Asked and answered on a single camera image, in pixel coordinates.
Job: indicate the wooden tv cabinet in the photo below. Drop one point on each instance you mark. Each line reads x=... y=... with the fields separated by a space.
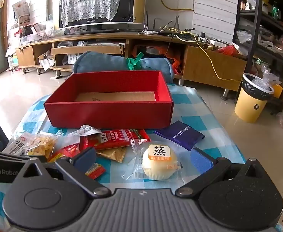
x=200 y=62

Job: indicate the yellow trash bin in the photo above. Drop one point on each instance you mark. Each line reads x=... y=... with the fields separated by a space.
x=252 y=98

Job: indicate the red cardboard box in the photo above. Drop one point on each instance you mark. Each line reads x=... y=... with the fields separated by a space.
x=112 y=100

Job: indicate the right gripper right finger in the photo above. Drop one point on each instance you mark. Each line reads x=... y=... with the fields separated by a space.
x=211 y=171

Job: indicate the flat screen television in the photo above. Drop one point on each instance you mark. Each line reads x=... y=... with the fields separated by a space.
x=124 y=15

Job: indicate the steamed cake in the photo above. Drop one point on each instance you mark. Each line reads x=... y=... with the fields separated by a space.
x=156 y=160

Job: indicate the gold foil snack packet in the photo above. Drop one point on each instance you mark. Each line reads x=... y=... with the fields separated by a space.
x=115 y=154

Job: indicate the orange plastic bag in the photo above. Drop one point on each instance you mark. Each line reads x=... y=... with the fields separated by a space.
x=174 y=56

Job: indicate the black wifi router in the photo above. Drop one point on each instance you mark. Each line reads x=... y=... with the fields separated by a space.
x=170 y=28

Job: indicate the black metal shelf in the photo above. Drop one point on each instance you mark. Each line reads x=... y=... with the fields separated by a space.
x=259 y=30

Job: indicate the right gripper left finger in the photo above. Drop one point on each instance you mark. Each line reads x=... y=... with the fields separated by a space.
x=74 y=169

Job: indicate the small red candy packet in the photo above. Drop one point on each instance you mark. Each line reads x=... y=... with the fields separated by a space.
x=95 y=171

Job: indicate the blue rolled cushion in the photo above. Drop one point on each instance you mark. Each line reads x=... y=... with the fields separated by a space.
x=91 y=61

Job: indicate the red spicy strip packet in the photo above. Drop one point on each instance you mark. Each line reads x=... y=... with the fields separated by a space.
x=110 y=139

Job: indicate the yellow chips clear bag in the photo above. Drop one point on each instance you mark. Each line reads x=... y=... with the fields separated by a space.
x=42 y=144

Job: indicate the blue checkered tablecloth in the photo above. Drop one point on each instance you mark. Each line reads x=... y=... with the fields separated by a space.
x=189 y=108

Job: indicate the white latiao snack packet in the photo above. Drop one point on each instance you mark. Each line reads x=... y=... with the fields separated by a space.
x=17 y=146

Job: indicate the dark blue wafer biscuit packet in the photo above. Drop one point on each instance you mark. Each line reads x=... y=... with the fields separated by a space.
x=181 y=134

